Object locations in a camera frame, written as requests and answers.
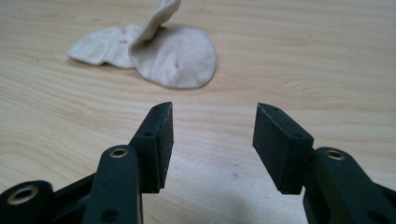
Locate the white sock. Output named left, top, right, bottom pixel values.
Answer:
left=66, top=0, right=218, bottom=90

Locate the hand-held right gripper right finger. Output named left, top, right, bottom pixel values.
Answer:
left=252, top=102, right=396, bottom=224

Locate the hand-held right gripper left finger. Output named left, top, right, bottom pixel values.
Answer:
left=81, top=101, right=175, bottom=224

